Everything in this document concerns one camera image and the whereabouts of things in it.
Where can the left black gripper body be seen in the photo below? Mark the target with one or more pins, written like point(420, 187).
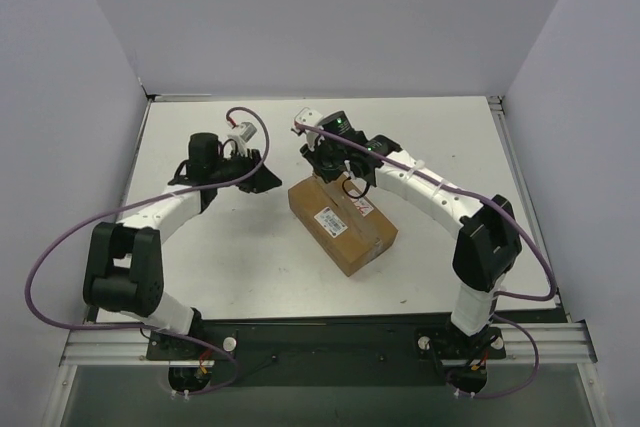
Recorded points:
point(251, 170)

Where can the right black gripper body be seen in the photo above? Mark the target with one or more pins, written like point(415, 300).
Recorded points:
point(326, 162)

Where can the brown cardboard express box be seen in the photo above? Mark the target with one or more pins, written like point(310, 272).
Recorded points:
point(351, 230)

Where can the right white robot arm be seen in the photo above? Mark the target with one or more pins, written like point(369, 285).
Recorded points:
point(487, 245)

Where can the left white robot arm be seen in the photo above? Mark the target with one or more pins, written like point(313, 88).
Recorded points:
point(124, 272)

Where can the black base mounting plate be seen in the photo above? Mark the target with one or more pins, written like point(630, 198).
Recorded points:
point(332, 370)

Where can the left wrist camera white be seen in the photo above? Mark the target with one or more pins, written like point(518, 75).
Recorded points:
point(241, 134)

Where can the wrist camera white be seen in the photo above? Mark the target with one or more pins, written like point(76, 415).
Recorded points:
point(306, 117)
point(241, 134)

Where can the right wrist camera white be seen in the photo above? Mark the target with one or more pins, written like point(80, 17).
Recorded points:
point(306, 117)

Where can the aluminium front rail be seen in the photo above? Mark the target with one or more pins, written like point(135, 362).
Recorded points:
point(561, 343)

